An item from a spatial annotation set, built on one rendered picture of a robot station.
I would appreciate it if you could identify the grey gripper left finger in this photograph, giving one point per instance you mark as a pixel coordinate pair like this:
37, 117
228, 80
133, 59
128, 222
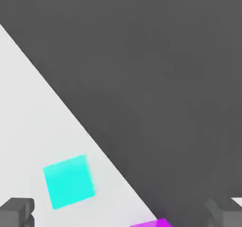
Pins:
13, 212

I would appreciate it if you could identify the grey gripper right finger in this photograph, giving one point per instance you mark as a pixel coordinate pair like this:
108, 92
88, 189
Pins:
229, 217

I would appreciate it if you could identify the small cyan cube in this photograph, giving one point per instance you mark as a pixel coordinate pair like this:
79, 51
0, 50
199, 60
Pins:
69, 182

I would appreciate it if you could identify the small magenta cube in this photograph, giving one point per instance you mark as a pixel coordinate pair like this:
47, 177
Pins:
153, 223

